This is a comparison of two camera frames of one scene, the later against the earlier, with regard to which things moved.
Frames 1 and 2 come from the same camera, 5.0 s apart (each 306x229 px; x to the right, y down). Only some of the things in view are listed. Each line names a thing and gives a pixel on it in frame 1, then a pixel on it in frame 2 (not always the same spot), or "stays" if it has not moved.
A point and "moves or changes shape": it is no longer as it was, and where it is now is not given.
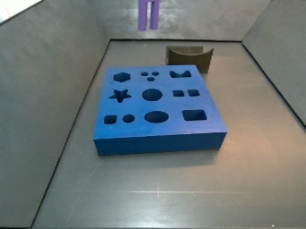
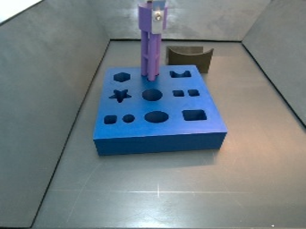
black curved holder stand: [193, 55] stays
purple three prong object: [142, 14] moves or changes shape
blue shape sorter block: [156, 110] stays
